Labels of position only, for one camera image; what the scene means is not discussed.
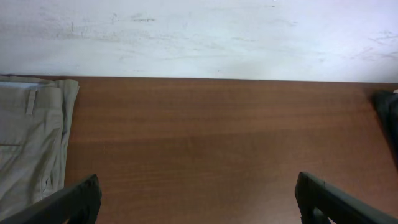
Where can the khaki shorts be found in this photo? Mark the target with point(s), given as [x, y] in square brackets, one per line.
[36, 119]

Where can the black garment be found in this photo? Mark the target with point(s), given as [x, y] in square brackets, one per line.
[385, 104]

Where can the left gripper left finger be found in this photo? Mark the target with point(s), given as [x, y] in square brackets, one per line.
[79, 203]

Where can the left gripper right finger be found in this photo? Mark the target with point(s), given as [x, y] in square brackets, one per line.
[321, 202]

